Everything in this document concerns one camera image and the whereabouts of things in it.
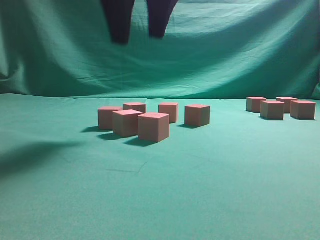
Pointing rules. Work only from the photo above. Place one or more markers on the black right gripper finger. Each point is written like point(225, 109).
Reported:
point(159, 13)

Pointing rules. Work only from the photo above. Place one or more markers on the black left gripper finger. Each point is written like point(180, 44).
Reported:
point(118, 14)

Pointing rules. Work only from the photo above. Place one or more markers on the red cube column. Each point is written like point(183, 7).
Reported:
point(153, 126)
point(302, 109)
point(253, 103)
point(125, 122)
point(287, 103)
point(137, 106)
point(197, 115)
point(272, 110)

